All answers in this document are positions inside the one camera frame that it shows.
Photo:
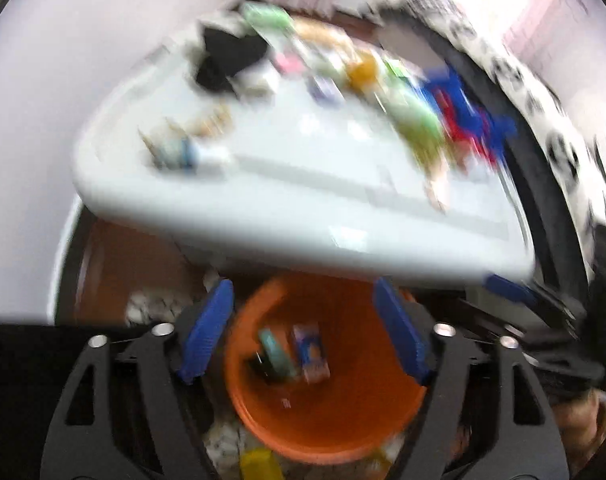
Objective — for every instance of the small purple packet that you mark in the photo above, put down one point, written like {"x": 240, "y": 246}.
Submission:
{"x": 325, "y": 87}

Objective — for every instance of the blue and white bottle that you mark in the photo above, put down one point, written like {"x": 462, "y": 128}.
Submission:
{"x": 183, "y": 152}

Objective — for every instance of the white plastic storage box lid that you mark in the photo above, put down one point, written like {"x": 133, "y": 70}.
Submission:
{"x": 308, "y": 185}

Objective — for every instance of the bright green packet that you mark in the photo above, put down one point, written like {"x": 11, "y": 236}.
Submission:
{"x": 418, "y": 120}

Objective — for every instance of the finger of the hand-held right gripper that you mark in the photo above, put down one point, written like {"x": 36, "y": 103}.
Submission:
{"x": 508, "y": 288}

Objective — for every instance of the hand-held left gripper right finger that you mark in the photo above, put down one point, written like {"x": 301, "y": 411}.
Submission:
{"x": 398, "y": 330}

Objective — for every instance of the teal item in bin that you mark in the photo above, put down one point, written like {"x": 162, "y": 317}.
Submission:
{"x": 278, "y": 355}

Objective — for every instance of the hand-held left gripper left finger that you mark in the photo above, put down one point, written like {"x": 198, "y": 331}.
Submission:
{"x": 208, "y": 330}

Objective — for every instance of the person's right hand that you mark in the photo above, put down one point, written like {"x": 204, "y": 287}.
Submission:
{"x": 583, "y": 427}

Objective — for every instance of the blue and pink packet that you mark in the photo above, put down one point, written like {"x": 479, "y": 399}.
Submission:
{"x": 310, "y": 352}

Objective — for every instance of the orange round item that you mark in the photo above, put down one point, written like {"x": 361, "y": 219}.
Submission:
{"x": 363, "y": 72}

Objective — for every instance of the orange plastic bin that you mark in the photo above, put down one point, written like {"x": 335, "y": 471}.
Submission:
{"x": 363, "y": 410}

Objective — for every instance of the blue scarf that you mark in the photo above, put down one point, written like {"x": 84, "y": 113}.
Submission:
{"x": 465, "y": 110}

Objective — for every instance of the black sock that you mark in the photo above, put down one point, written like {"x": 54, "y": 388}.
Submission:
{"x": 228, "y": 60}

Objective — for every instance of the green lotion bottle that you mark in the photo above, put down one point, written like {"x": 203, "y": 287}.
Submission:
{"x": 265, "y": 17}

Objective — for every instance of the beige cardboard box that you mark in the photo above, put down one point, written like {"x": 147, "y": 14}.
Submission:
{"x": 323, "y": 35}

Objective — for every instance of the black and white patterned bedding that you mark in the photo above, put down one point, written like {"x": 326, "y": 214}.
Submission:
{"x": 533, "y": 90}

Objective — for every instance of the brown crumpled wrapper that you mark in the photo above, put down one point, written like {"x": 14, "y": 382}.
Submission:
{"x": 208, "y": 122}

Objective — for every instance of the yellow packet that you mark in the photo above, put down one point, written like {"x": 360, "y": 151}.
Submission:
{"x": 260, "y": 462}

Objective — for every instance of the speckled white cloth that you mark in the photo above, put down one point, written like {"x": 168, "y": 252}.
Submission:
{"x": 150, "y": 305}

